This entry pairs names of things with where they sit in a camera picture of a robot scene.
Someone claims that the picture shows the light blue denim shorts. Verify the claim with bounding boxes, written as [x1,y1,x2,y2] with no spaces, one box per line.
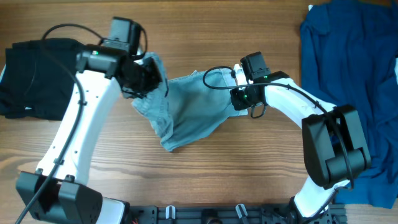
[132,52,248,151]

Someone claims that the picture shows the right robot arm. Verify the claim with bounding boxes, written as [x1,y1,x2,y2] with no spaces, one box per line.
[230,52,371,223]

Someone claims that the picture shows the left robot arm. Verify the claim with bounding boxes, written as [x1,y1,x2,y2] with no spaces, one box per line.
[16,17,162,223]

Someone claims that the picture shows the folded black garment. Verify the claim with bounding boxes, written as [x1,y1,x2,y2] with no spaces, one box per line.
[1,40,74,121]

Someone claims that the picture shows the dark blue shirt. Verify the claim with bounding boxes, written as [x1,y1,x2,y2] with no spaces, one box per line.
[300,1,397,208]

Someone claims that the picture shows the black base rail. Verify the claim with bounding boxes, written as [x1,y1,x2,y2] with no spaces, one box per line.
[124,203,348,224]

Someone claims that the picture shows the right black cable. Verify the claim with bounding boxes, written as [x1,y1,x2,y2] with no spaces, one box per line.
[201,65,355,224]

